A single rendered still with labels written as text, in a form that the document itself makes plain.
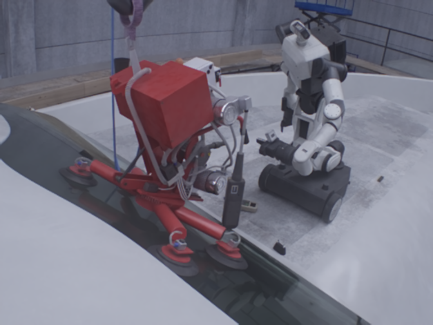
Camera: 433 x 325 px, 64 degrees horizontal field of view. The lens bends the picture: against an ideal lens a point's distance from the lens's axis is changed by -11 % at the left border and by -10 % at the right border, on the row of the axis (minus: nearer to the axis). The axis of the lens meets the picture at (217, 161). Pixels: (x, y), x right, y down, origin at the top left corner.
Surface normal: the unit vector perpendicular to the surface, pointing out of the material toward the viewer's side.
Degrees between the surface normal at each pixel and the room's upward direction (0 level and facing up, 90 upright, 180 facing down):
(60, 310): 21
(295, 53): 72
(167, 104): 90
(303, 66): 115
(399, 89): 90
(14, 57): 90
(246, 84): 90
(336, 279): 14
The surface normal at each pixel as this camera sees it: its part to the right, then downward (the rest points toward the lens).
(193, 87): 0.70, 0.39
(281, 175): -0.39, -0.42
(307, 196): -0.65, 0.29
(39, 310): 0.37, -0.91
